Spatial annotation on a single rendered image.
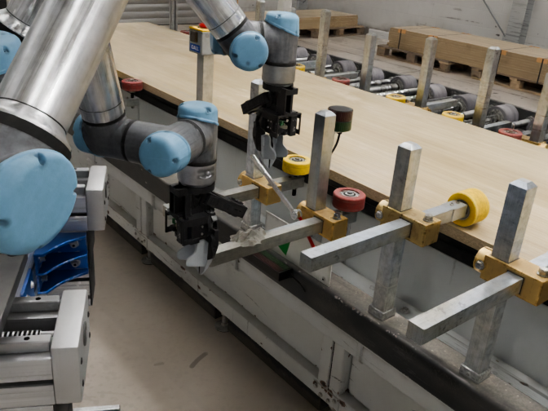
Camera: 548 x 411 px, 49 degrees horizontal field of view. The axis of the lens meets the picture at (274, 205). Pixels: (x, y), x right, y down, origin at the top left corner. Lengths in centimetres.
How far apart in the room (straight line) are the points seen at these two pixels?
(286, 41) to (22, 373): 86
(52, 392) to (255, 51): 71
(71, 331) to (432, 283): 98
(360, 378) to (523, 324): 66
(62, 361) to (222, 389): 146
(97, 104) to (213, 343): 154
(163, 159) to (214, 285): 150
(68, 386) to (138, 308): 181
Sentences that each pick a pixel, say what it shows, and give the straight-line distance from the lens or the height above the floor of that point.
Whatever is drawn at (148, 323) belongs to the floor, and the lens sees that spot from 256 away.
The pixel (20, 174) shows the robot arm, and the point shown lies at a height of 125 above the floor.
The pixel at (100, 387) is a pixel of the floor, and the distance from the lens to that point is 228.
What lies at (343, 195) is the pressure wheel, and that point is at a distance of 150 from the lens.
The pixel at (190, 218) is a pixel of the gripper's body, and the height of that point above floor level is 96.
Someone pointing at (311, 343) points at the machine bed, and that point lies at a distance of 207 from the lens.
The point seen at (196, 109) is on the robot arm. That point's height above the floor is 118.
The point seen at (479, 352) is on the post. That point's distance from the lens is 127.
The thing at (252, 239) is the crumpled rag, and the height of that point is 87.
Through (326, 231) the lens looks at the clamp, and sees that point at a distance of 145.
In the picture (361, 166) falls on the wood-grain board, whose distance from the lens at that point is 172.
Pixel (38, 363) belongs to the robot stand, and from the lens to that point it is 83.
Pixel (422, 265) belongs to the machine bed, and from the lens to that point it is 158.
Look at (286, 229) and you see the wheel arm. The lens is 140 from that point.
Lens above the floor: 148
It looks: 24 degrees down
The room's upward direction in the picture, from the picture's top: 4 degrees clockwise
